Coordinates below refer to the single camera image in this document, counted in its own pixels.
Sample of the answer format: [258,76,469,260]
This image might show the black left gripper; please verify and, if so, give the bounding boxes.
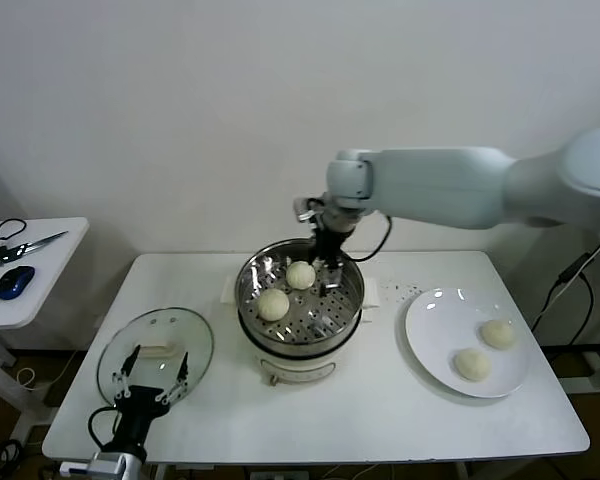
[109,347,191,452]

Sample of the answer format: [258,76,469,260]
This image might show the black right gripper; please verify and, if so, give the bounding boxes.
[311,224,356,298]

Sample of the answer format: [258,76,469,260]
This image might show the white steamed baozi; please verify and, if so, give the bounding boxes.
[478,319,517,350]
[256,288,291,322]
[452,348,492,384]
[285,260,316,291]

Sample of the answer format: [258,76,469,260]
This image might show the round glass pot lid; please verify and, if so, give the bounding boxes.
[97,307,215,409]

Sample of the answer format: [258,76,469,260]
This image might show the perforated steel steamer basket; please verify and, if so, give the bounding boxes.
[221,238,380,351]

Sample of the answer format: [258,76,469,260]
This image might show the white electric cooker pot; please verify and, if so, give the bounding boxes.
[222,287,380,389]

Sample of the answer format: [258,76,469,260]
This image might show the white round plate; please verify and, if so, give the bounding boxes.
[404,287,531,400]

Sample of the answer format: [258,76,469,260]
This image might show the white side table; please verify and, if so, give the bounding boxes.
[0,217,90,441]

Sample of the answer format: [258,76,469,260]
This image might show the blue computer mouse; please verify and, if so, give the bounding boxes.
[0,266,37,301]

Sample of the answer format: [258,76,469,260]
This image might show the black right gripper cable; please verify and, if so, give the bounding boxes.
[347,214,394,264]

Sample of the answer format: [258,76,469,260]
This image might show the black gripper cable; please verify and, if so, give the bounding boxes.
[347,214,394,264]
[88,405,126,451]

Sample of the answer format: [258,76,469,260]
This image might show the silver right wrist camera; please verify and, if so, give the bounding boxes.
[292,196,327,225]

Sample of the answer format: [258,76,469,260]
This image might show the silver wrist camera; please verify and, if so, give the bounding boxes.
[58,452,131,476]
[292,196,327,225]

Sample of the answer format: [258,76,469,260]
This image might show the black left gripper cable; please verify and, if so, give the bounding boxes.
[88,405,126,451]

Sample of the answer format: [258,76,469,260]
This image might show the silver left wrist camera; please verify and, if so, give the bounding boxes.
[58,452,131,476]

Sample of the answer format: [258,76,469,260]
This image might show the white coiled cable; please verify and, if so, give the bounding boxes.
[15,349,81,392]

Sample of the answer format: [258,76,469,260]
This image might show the black handled scissors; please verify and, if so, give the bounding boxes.
[0,218,70,266]

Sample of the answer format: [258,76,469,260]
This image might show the black power adapter with cable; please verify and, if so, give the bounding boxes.
[529,239,600,346]

